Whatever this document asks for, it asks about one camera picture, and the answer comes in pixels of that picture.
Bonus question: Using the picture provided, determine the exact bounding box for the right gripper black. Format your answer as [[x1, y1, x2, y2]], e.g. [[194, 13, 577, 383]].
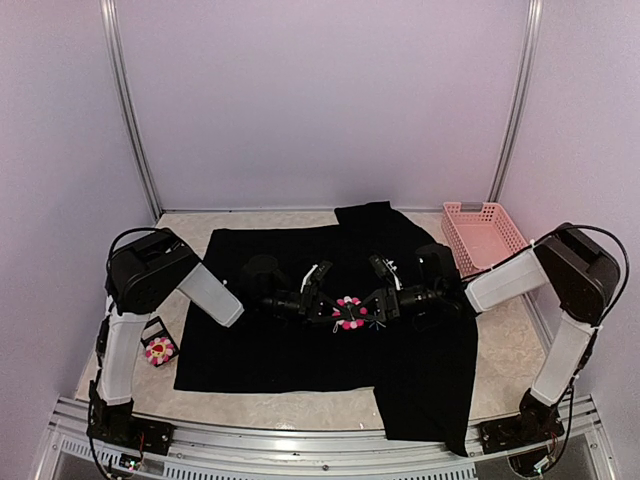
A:
[[350, 282, 441, 324]]

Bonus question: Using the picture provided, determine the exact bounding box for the black t-shirt blue logo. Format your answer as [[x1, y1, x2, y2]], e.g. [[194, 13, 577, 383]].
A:
[[174, 202, 478, 455]]

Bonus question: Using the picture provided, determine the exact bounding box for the flower brooch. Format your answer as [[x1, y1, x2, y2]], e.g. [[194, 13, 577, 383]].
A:
[[145, 337, 175, 366], [332, 296, 368, 333]]

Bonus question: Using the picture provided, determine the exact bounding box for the pink plastic basket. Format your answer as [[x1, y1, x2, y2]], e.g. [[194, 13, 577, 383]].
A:
[[441, 202, 528, 277]]

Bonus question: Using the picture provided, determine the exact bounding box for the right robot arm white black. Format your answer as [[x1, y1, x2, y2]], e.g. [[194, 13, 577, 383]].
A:
[[356, 223, 630, 454]]

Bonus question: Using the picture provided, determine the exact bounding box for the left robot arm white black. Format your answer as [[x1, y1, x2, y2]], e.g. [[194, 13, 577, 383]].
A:
[[87, 227, 244, 455]]

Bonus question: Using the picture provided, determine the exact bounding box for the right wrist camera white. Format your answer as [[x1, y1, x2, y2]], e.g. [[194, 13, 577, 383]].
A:
[[368, 254, 403, 291]]

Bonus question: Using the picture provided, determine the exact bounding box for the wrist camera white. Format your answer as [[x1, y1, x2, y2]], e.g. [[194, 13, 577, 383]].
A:
[[300, 261, 333, 295], [368, 254, 403, 291]]

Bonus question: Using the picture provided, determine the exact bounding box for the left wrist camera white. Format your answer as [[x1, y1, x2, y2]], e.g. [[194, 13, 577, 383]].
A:
[[300, 261, 333, 295]]

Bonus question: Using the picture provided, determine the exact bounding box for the front aluminium rail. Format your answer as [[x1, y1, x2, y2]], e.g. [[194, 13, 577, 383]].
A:
[[29, 394, 614, 480]]

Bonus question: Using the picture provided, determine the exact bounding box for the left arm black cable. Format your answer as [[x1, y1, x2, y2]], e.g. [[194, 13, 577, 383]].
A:
[[103, 227, 156, 301]]

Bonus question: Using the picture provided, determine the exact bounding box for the right aluminium frame post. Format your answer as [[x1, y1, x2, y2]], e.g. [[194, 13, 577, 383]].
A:
[[484, 0, 544, 203]]

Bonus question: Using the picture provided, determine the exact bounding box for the aluminium frame post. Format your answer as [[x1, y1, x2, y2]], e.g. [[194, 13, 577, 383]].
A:
[[484, 0, 544, 203], [99, 0, 164, 221]]

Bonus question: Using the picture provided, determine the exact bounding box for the left aluminium frame post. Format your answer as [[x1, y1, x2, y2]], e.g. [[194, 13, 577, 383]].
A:
[[99, 0, 164, 221]]

